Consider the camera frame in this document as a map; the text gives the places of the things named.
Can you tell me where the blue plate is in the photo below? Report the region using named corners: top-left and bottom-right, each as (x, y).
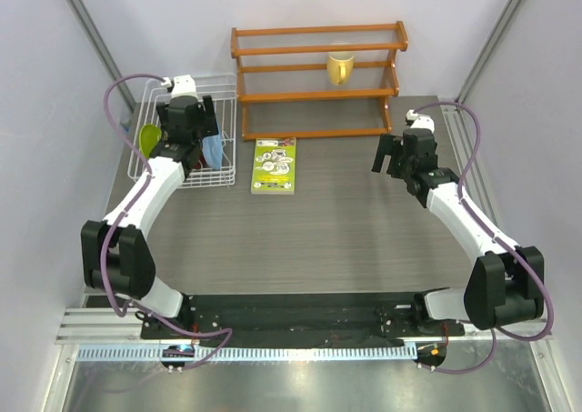
top-left (202, 131), bottom-right (223, 170)

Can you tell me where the lime green plate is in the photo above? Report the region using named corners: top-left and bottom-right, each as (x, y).
top-left (138, 124), bottom-right (163, 159)

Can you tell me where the red floral plate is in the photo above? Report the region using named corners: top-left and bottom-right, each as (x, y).
top-left (192, 152), bottom-right (206, 170)

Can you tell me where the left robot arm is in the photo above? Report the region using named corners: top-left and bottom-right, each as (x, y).
top-left (81, 95), bottom-right (219, 338)

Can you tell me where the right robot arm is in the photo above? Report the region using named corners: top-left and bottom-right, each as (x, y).
top-left (372, 128), bottom-right (545, 335)

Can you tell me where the wooden shelf rack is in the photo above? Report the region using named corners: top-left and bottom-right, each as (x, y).
top-left (229, 21), bottom-right (408, 141)

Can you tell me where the green illustrated book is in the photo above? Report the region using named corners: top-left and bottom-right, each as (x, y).
top-left (251, 137), bottom-right (296, 195)

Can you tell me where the yellow mug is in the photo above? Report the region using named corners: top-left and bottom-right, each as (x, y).
top-left (326, 42), bottom-right (355, 86)

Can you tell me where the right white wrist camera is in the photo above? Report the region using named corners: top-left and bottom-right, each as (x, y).
top-left (406, 109), bottom-right (435, 133)

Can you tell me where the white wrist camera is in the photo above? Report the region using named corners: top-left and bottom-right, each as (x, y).
top-left (161, 75), bottom-right (198, 99)
top-left (406, 109), bottom-right (435, 133)

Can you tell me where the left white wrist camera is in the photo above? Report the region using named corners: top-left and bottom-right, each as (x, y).
top-left (161, 75), bottom-right (198, 99)

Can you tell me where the white wire dish rack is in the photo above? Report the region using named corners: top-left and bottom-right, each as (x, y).
top-left (127, 74), bottom-right (237, 188)

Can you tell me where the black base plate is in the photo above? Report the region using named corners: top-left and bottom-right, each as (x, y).
top-left (170, 292), bottom-right (465, 347)

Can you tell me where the slotted cable duct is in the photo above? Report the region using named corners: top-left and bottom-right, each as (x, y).
top-left (76, 343), bottom-right (417, 363)

